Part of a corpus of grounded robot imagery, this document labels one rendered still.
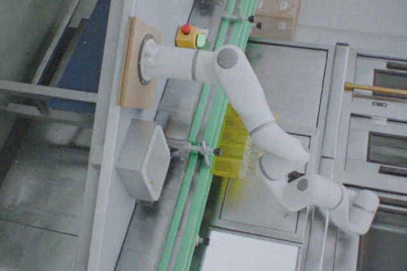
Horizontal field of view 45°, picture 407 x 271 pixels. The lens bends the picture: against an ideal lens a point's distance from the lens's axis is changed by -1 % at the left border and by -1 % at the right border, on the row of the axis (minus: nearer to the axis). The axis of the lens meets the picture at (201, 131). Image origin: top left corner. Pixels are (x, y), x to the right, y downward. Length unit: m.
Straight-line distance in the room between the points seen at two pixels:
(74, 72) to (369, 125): 1.18
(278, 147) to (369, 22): 5.30
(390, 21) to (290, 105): 4.63
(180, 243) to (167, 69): 0.57
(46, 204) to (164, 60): 0.86
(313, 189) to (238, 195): 0.50
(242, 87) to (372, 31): 5.23
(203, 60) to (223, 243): 0.69
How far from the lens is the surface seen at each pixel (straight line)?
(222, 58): 1.37
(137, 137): 1.51
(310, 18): 6.56
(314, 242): 1.83
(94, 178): 1.54
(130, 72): 1.43
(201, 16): 2.03
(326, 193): 1.47
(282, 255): 1.80
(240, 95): 1.34
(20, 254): 2.03
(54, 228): 2.02
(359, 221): 1.65
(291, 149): 1.38
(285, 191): 1.49
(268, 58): 2.27
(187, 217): 1.69
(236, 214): 1.86
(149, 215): 1.69
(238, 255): 1.80
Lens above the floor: 1.29
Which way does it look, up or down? 12 degrees down
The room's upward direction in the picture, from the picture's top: 99 degrees clockwise
